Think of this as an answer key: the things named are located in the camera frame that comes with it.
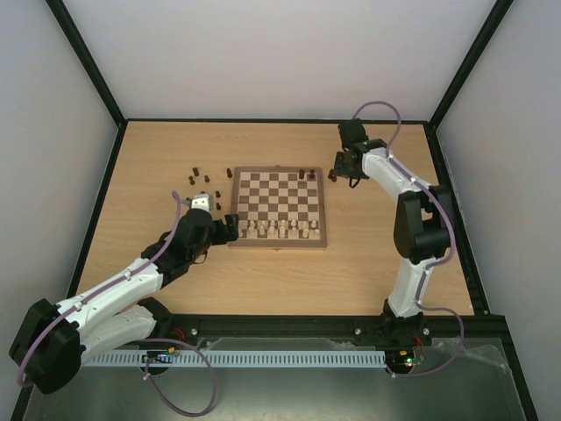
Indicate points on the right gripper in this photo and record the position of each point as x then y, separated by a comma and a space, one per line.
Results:
344, 165

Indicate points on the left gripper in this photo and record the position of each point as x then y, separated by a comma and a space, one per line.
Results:
223, 238

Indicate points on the wooden chess board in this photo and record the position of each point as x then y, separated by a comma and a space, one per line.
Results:
276, 193

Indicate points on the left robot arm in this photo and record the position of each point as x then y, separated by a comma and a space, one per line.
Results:
56, 339

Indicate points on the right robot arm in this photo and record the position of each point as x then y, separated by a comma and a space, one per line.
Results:
423, 229

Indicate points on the white slotted cable duct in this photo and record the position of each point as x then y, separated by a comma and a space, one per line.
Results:
242, 359

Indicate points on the black aluminium frame rail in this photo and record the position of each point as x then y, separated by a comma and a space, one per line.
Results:
377, 331

